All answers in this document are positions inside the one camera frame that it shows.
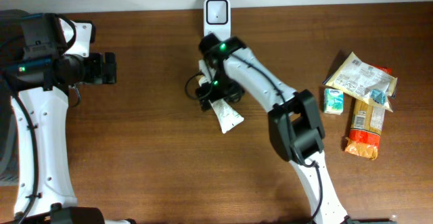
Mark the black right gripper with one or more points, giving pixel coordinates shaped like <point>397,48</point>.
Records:
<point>235,93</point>

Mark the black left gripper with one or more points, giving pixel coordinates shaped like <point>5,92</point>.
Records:
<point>98,75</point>

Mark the white tube with tan cap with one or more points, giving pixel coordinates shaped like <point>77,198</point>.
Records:
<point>226,115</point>

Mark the green tissue pack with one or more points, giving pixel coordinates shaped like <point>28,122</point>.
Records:
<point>333,101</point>

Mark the yellow white snack bag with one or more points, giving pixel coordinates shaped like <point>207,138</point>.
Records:
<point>364,82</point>

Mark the orange red noodle packet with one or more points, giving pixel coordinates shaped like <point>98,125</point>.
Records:
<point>365,130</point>

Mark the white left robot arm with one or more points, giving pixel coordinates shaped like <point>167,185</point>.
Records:
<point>55,59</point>

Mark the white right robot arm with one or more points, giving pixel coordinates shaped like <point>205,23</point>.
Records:
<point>296,131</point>

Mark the white barcode scanner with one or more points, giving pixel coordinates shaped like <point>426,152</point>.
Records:
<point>217,18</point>

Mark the dark grey plastic basket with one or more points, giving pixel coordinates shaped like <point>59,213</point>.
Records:
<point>10,29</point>

